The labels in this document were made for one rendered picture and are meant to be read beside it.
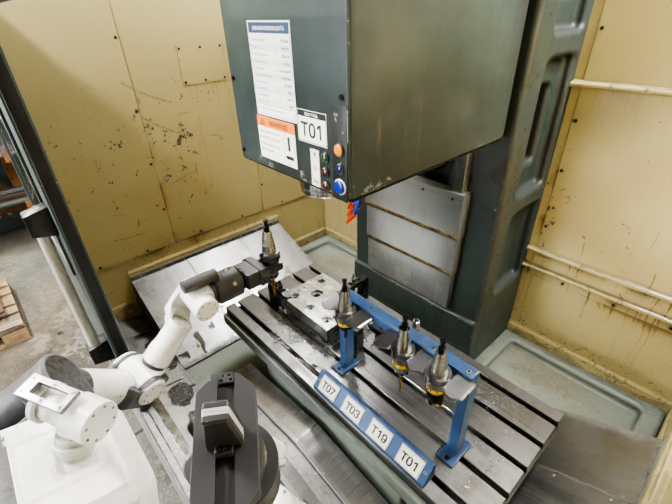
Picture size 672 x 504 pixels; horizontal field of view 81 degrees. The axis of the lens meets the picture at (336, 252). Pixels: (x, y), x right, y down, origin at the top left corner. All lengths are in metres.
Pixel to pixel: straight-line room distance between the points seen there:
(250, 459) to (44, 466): 0.48
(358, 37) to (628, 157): 1.11
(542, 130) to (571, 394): 1.08
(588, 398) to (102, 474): 1.75
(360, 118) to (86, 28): 1.34
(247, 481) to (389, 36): 0.75
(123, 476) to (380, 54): 0.84
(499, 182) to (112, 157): 1.56
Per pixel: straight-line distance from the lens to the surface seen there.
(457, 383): 1.03
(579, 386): 2.06
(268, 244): 1.16
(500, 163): 1.41
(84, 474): 0.79
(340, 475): 1.40
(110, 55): 1.96
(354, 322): 1.15
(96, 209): 2.04
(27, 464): 0.83
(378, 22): 0.83
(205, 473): 0.39
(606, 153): 1.67
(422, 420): 1.34
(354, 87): 0.80
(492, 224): 1.49
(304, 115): 0.90
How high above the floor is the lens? 1.98
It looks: 32 degrees down
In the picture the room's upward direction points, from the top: 2 degrees counter-clockwise
